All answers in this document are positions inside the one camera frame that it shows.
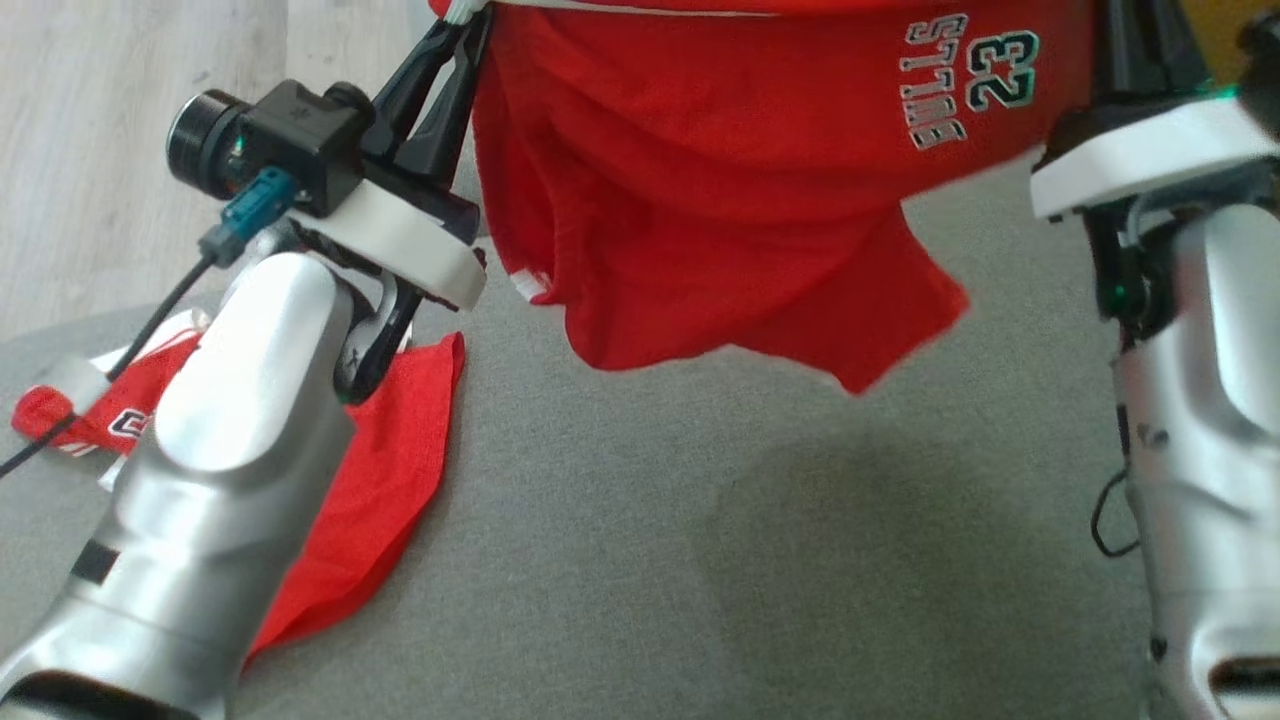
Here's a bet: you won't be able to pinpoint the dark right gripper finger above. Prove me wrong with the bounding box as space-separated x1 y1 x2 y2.
1095 0 1211 106

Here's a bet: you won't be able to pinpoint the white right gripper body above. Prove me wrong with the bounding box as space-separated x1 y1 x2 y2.
1030 95 1280 221

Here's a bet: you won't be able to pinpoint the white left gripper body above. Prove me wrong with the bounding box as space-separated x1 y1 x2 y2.
290 175 488 311

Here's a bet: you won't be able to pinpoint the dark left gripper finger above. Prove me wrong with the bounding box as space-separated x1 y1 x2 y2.
400 10 493 186
365 22 466 158

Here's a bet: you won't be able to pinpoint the red basketball jersey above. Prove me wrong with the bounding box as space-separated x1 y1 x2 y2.
10 308 468 666

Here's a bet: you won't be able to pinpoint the red basketball shorts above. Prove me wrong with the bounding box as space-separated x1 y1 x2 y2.
430 0 1101 396

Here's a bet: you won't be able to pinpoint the yellow cushion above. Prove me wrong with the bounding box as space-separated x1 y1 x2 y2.
1183 0 1251 89

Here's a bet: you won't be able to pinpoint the grey sofa seat cushion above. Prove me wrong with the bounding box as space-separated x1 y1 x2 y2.
0 150 1161 720

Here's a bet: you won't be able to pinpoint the left camera cable teal plug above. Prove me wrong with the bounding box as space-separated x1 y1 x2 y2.
0 168 301 481

